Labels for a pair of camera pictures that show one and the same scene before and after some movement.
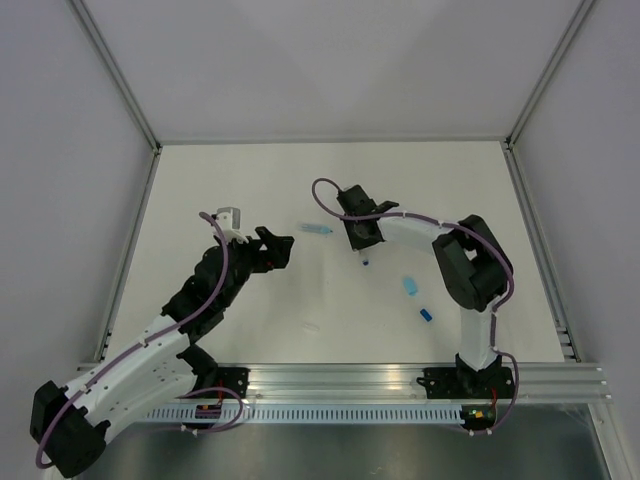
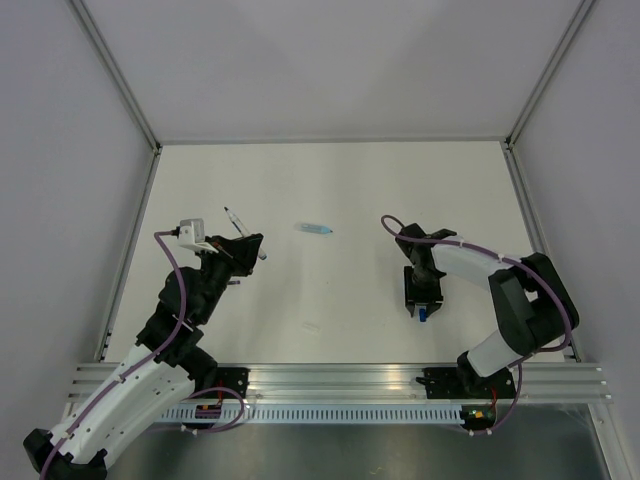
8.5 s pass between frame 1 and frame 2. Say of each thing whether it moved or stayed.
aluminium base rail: stayed
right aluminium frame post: stayed
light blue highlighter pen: stayed
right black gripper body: moved
